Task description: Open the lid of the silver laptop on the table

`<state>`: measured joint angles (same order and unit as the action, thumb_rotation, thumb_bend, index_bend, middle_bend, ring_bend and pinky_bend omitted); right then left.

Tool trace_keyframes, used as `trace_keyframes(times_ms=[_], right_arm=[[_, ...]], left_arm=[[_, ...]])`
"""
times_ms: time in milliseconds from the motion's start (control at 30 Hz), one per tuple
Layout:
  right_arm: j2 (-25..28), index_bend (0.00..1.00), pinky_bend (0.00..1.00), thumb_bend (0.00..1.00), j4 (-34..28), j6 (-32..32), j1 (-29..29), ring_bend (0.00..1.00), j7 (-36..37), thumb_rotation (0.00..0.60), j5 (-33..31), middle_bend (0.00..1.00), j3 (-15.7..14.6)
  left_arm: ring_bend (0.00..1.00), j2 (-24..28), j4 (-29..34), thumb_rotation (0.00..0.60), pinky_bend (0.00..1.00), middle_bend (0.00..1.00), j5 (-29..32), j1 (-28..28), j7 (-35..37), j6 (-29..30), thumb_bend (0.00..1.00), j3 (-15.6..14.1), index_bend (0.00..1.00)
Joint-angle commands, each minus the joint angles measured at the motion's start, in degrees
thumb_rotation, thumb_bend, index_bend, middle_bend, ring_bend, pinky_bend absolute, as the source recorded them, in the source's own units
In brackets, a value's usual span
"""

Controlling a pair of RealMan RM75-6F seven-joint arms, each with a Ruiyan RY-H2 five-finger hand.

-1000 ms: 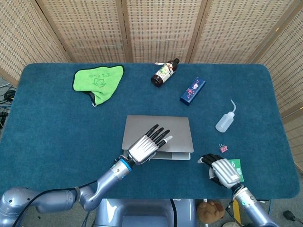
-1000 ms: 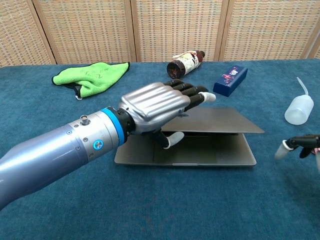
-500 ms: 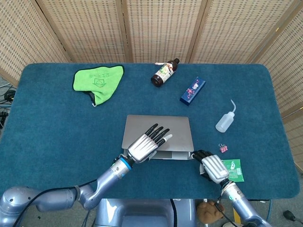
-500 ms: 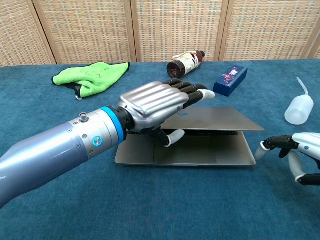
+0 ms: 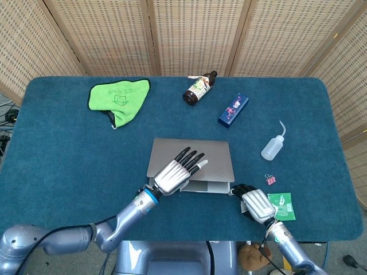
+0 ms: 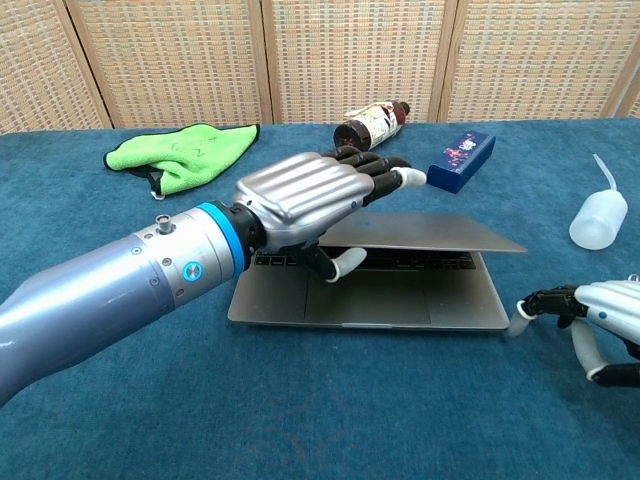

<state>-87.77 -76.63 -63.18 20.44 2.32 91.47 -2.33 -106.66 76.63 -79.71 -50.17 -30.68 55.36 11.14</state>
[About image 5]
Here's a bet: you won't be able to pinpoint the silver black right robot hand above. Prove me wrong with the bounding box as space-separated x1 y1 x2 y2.
231 183 278 224

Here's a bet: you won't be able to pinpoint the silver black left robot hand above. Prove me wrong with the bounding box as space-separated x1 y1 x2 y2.
153 146 209 197

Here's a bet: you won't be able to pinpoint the silver laptop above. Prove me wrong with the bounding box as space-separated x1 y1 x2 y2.
146 137 235 195

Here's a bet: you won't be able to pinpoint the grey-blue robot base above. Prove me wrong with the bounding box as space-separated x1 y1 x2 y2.
114 240 239 275

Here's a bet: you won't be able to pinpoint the green sachet packet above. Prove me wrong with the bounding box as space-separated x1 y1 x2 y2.
267 192 296 222

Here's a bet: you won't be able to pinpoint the brown plush toy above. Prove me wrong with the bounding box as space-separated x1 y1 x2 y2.
238 243 272 272

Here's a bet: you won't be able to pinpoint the clear squeeze bottle with spout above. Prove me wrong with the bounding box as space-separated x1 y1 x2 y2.
260 120 287 161

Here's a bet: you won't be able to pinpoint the blue floral box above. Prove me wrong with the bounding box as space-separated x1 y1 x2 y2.
217 92 249 129

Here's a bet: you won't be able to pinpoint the brown glass bottle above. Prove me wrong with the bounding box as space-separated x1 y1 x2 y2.
182 70 218 106

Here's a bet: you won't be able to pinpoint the green microfiber cloth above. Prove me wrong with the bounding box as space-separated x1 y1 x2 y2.
87 79 151 130

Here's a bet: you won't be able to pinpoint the blue carpet table cover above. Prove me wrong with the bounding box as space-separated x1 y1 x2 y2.
0 76 364 242

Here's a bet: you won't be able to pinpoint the black plug object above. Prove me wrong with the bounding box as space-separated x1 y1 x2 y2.
342 254 359 269

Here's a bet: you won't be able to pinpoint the black floor cables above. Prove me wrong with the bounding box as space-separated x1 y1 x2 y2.
0 103 21 157

